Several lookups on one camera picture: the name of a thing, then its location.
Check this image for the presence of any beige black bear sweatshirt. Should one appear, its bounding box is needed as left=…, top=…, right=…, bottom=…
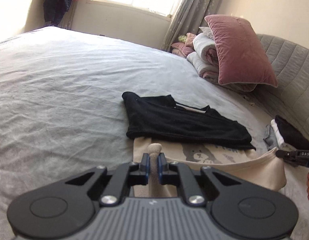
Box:
left=122, top=92, right=287, bottom=191

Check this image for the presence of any folded black garment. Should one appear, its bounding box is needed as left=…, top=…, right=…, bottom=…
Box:
left=274, top=115, right=309, bottom=150

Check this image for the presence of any folded white garment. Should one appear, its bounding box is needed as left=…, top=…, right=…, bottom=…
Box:
left=270, top=119, right=286, bottom=149

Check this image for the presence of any folded grey sweater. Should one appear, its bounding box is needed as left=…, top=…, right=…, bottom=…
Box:
left=263, top=125, right=278, bottom=150

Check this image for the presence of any grey quilted headboard cover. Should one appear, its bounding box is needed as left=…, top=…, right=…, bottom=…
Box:
left=251, top=34, right=309, bottom=140

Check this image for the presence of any pink velvet pillow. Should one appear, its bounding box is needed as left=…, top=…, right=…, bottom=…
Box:
left=204, top=15, right=278, bottom=88

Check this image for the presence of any folded grey pink quilt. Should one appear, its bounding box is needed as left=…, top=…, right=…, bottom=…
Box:
left=185, top=27, right=256, bottom=93

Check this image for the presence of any small pink pillow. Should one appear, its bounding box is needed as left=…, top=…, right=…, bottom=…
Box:
left=171, top=33, right=196, bottom=58

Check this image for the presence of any grey patterned curtain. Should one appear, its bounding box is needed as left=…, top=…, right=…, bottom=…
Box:
left=160, top=0, right=222, bottom=51

